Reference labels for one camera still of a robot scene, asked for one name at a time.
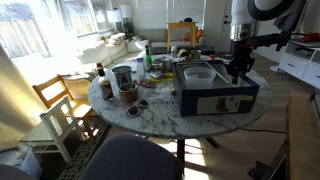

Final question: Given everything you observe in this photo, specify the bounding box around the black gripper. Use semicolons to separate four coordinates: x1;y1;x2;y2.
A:
225;41;255;84

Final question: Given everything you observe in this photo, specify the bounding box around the dark blue cardboard box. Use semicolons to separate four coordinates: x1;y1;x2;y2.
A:
173;60;259;116

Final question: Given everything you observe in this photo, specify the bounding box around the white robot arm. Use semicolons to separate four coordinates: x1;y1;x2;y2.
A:
225;0;307;84

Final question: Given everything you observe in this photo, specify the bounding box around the clear plastic tub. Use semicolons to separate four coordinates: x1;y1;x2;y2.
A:
183;67;216;87

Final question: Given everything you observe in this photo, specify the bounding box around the open round tin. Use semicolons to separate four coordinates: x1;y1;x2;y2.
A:
191;50;201;60

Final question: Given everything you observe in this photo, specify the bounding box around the small white jar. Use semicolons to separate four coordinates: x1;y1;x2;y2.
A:
171;46;177;58

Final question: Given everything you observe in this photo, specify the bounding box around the yellow flat packet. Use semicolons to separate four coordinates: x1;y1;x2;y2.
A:
150;72;173;82

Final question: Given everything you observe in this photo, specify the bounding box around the white drawer cabinet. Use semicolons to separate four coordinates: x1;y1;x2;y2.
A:
279;40;320;89

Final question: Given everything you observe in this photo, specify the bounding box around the yellow wooden stool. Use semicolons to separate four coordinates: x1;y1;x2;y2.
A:
166;22;196;51

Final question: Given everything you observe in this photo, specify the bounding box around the wooden bench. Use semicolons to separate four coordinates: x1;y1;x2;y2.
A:
287;91;320;180

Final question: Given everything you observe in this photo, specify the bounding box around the green glass bottle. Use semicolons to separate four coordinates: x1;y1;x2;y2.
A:
144;45;153;72

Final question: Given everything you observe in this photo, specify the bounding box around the white plastic bottle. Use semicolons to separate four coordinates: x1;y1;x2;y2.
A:
136;57;146;82

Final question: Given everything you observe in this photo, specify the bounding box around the brown ceramic mug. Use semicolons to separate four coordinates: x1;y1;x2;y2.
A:
119;83;138;103

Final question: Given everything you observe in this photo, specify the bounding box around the silver metal cup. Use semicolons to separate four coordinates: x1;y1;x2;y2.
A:
112;66;132;86

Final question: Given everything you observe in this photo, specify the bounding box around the white sofa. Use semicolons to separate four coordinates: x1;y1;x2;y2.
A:
77;29;215;66

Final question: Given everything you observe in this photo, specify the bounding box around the brown sauce bottle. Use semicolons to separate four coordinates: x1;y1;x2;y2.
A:
97;63;113;100

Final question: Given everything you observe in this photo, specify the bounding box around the small wooden child chair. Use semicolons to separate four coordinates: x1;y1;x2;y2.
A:
33;75;94;137

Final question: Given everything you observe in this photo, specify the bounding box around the white child chair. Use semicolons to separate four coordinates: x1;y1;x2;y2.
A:
21;96;85;163

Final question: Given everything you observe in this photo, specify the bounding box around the black power cable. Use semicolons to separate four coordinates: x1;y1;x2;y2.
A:
239;126;288;135

